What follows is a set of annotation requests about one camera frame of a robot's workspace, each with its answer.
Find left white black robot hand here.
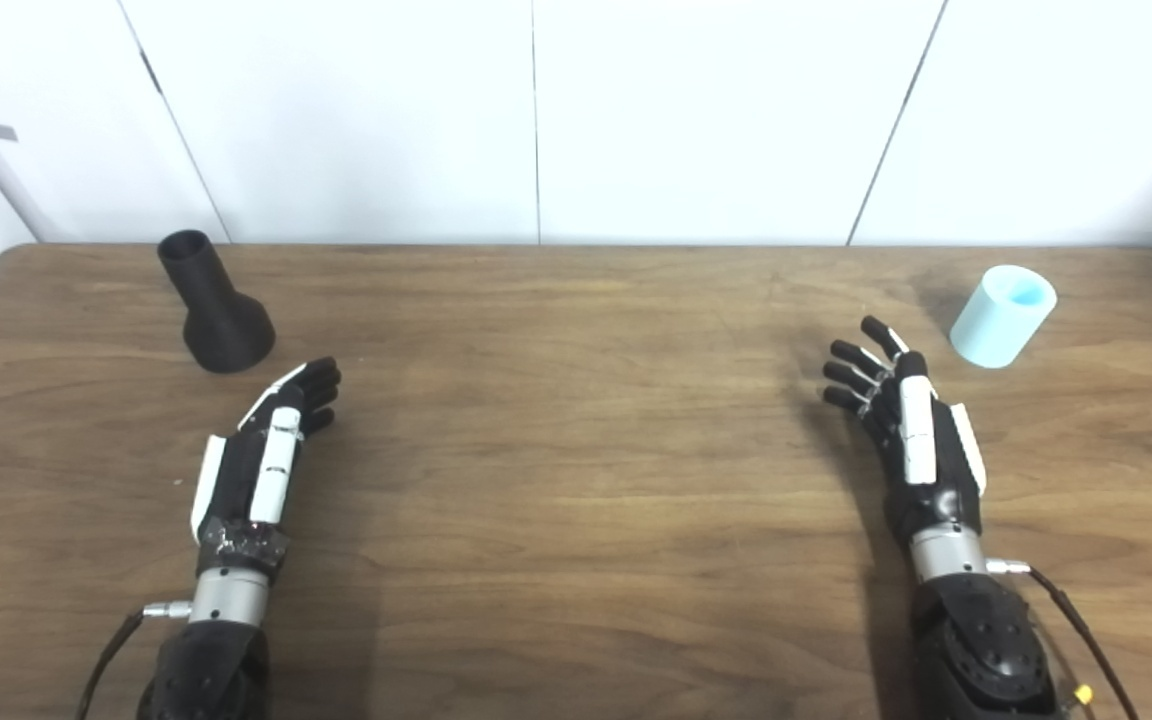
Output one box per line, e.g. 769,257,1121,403
190,357,343,577

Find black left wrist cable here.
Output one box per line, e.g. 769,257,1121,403
76,599,195,720

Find light blue cylinder cup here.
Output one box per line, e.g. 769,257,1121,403
949,265,1058,369

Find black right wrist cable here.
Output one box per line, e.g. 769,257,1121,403
985,558,1139,720

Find black flared nozzle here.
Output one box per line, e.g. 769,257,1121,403
157,229,276,374

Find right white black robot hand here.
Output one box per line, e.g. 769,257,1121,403
821,316,988,547

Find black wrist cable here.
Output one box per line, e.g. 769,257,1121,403
76,599,195,720
985,558,1139,720

